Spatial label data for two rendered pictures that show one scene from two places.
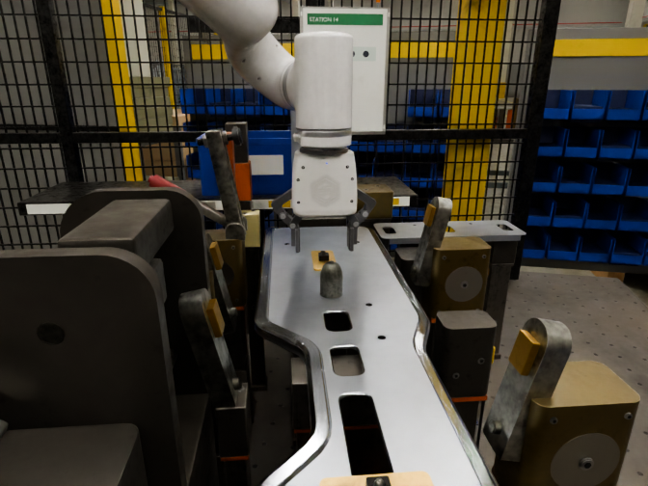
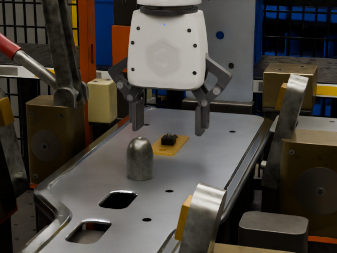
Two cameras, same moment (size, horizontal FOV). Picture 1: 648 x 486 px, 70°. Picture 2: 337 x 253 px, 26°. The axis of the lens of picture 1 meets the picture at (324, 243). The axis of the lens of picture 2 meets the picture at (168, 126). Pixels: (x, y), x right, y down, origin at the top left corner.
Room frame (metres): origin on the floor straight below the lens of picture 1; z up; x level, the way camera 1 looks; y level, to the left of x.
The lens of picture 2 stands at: (-0.16, -0.33, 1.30)
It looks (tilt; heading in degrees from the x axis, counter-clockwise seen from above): 16 degrees down; 21
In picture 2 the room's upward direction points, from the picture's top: straight up
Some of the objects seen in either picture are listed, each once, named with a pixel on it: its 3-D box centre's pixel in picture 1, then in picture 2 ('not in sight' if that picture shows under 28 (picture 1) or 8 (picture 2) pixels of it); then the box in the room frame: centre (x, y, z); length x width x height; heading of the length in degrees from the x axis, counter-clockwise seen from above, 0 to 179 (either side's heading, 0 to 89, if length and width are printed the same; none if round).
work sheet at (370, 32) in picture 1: (343, 73); not in sight; (1.28, -0.05, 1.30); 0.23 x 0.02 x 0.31; 95
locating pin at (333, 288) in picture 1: (331, 283); (140, 162); (0.59, -0.01, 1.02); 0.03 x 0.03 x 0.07
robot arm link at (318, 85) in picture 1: (321, 81); not in sight; (0.72, 0.00, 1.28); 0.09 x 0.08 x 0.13; 38
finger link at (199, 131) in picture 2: (358, 229); (209, 109); (0.72, -0.06, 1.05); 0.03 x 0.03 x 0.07; 5
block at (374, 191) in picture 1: (369, 263); (286, 171); (1.00, -0.11, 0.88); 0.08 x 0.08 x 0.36; 5
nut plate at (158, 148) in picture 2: (323, 257); (168, 141); (0.72, 0.00, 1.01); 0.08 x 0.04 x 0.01; 5
